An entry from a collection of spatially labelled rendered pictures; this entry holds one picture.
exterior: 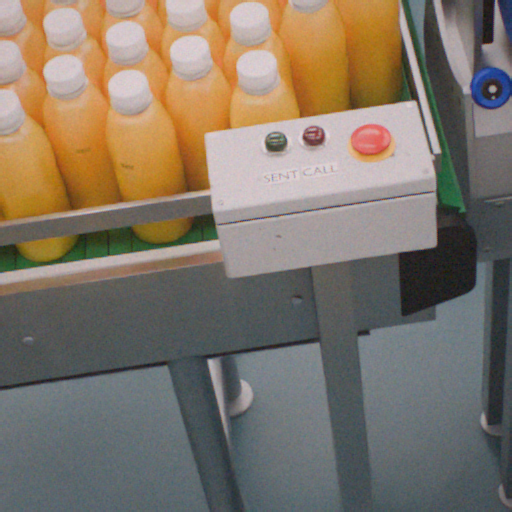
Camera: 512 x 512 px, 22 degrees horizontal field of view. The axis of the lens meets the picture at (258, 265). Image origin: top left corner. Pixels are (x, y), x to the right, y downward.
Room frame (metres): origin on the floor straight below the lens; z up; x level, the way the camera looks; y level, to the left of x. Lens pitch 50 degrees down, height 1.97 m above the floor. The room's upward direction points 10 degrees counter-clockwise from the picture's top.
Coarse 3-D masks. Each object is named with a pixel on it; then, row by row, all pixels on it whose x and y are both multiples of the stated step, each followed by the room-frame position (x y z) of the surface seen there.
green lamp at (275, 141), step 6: (270, 132) 0.86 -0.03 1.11; (276, 132) 0.86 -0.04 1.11; (282, 132) 0.86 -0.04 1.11; (270, 138) 0.85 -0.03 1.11; (276, 138) 0.85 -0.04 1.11; (282, 138) 0.85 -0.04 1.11; (270, 144) 0.85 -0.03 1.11; (276, 144) 0.85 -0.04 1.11; (282, 144) 0.85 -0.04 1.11; (270, 150) 0.85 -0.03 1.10; (276, 150) 0.84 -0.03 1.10
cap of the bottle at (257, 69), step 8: (248, 56) 0.97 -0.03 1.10; (256, 56) 0.97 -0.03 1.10; (264, 56) 0.97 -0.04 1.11; (272, 56) 0.97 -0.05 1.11; (240, 64) 0.97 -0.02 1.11; (248, 64) 0.96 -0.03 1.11; (256, 64) 0.96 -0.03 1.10; (264, 64) 0.96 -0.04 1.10; (272, 64) 0.96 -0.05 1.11; (240, 72) 0.96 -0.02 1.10; (248, 72) 0.95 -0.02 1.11; (256, 72) 0.95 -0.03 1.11; (264, 72) 0.95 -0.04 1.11; (272, 72) 0.95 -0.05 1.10; (240, 80) 0.96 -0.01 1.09; (248, 80) 0.95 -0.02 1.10; (256, 80) 0.94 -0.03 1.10; (264, 80) 0.94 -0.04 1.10; (272, 80) 0.95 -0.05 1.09; (256, 88) 0.95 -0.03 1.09; (264, 88) 0.95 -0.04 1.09
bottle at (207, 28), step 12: (204, 12) 1.08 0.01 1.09; (168, 24) 1.08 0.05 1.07; (204, 24) 1.07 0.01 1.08; (216, 24) 1.08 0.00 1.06; (168, 36) 1.07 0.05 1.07; (180, 36) 1.06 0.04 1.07; (204, 36) 1.06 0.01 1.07; (216, 36) 1.06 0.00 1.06; (168, 48) 1.06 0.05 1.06; (216, 48) 1.05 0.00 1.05; (168, 60) 1.06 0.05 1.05; (216, 60) 1.05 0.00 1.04; (168, 72) 1.06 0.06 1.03
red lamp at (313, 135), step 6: (312, 126) 0.86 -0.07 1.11; (318, 126) 0.86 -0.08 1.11; (306, 132) 0.85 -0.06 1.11; (312, 132) 0.85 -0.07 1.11; (318, 132) 0.85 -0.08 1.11; (324, 132) 0.85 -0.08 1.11; (306, 138) 0.85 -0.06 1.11; (312, 138) 0.85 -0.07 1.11; (318, 138) 0.85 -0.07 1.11; (324, 138) 0.85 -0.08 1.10; (306, 144) 0.85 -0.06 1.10; (312, 144) 0.84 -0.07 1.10; (318, 144) 0.84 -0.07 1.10
